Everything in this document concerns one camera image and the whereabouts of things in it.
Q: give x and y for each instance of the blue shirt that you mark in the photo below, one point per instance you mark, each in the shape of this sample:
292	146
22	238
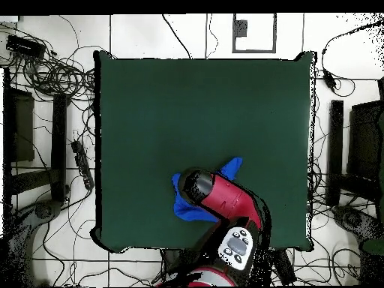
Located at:
192	214

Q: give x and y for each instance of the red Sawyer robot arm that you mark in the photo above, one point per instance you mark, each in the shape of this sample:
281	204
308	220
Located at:
228	198

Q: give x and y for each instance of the dark green table cloth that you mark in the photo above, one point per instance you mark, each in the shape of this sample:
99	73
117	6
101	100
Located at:
255	120

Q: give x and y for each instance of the small dark grey square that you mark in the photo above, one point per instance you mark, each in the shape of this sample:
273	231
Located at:
240	28

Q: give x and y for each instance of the long black power strip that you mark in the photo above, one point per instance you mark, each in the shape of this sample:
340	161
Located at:
285	267

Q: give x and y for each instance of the grey stand base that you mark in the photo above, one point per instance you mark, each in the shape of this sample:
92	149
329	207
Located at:
354	219
45	210

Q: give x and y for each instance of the black power adapter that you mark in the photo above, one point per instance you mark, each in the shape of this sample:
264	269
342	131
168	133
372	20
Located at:
329	80

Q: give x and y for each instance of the black electronics box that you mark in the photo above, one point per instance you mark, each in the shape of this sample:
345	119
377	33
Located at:
25	46

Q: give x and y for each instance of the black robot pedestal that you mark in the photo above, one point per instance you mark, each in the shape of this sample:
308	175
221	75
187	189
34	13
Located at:
171	259

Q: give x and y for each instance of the black metal stand frame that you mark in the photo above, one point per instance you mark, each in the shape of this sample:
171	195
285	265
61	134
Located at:
336	150
58	135

